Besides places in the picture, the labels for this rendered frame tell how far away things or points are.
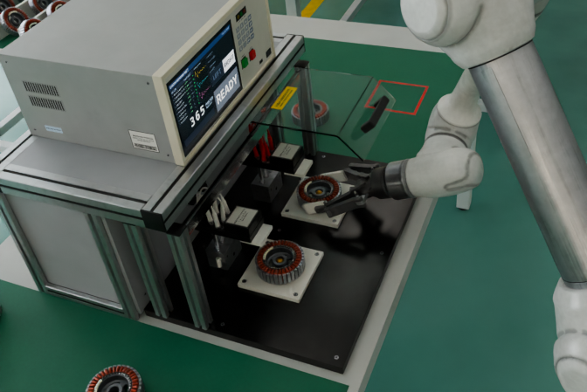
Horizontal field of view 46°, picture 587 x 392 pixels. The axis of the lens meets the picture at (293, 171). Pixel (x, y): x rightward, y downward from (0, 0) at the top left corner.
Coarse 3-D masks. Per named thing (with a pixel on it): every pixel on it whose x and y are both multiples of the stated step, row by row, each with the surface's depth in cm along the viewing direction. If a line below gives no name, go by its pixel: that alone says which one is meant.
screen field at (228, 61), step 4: (232, 52) 144; (228, 56) 142; (232, 56) 144; (224, 60) 141; (228, 60) 143; (232, 60) 144; (220, 64) 140; (224, 64) 141; (228, 64) 143; (232, 64) 145; (216, 68) 138; (220, 68) 140; (224, 68) 142; (228, 68) 143; (212, 72) 137; (216, 72) 139; (220, 72) 140; (224, 72) 142; (212, 76) 138; (216, 76) 139; (220, 76) 141; (212, 80) 138; (216, 80) 139; (212, 84) 138
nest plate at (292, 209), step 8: (344, 184) 176; (328, 192) 174; (344, 192) 173; (296, 200) 173; (288, 208) 171; (296, 208) 171; (288, 216) 169; (296, 216) 168; (304, 216) 168; (312, 216) 168; (320, 216) 168; (336, 216) 167; (328, 224) 166; (336, 224) 165
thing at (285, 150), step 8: (280, 144) 169; (288, 144) 168; (296, 144) 168; (272, 152) 170; (280, 152) 166; (288, 152) 166; (296, 152) 166; (304, 152) 169; (248, 160) 169; (256, 160) 169; (272, 160) 166; (280, 160) 164; (288, 160) 164; (296, 160) 165; (304, 160) 169; (312, 160) 169; (264, 168) 173; (272, 168) 167; (280, 168) 166; (288, 168) 165; (296, 168) 166; (304, 168) 167; (264, 176) 175; (304, 176) 166
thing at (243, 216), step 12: (228, 216) 150; (240, 216) 150; (252, 216) 149; (204, 228) 152; (228, 228) 149; (240, 228) 147; (252, 228) 148; (264, 228) 152; (216, 240) 155; (240, 240) 150; (252, 240) 149; (264, 240) 150
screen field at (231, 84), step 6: (234, 72) 146; (228, 78) 144; (234, 78) 146; (222, 84) 142; (228, 84) 144; (234, 84) 147; (216, 90) 140; (222, 90) 142; (228, 90) 145; (234, 90) 147; (216, 96) 140; (222, 96) 143; (228, 96) 145; (216, 102) 141; (222, 102) 143
